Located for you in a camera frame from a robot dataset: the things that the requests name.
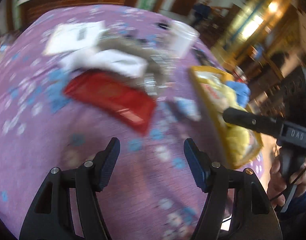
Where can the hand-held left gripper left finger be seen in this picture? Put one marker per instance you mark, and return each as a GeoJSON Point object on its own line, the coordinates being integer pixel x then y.
{"type": "Point", "coordinates": [109, 165]}

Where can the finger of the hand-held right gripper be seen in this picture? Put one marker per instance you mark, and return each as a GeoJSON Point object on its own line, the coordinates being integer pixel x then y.
{"type": "Point", "coordinates": [252, 122]}

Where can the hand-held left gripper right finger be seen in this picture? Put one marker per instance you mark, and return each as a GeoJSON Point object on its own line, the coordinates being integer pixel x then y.
{"type": "Point", "coordinates": [196, 167]}

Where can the light blue towel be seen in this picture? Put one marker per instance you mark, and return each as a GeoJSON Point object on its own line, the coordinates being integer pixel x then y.
{"type": "Point", "coordinates": [239, 92]}

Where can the yellow cardboard box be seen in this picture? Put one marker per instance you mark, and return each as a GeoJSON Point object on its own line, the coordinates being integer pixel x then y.
{"type": "Point", "coordinates": [201, 90]}

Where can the white towel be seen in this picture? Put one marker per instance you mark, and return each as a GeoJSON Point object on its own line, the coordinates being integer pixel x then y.
{"type": "Point", "coordinates": [118, 62]}

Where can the grey towel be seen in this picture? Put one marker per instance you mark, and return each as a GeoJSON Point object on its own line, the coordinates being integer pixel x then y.
{"type": "Point", "coordinates": [153, 65]}

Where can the person's right forearm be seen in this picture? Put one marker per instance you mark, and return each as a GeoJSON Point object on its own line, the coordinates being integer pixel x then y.
{"type": "Point", "coordinates": [302, 210]}

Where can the person's right hand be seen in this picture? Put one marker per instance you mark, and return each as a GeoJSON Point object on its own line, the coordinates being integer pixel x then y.
{"type": "Point", "coordinates": [274, 182]}

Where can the white packet red print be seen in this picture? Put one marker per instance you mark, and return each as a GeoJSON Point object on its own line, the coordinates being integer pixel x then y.
{"type": "Point", "coordinates": [210, 87]}

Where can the purple floral tablecloth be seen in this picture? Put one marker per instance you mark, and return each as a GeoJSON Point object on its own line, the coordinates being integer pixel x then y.
{"type": "Point", "coordinates": [55, 142]}

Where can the white plastic jar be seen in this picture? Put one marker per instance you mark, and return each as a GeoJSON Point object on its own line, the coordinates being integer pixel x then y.
{"type": "Point", "coordinates": [180, 40]}

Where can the white paper sheet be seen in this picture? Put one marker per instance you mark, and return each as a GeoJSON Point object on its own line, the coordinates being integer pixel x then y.
{"type": "Point", "coordinates": [68, 37]}

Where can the wooden sideboard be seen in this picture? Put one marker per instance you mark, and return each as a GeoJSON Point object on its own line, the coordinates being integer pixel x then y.
{"type": "Point", "coordinates": [68, 2]}

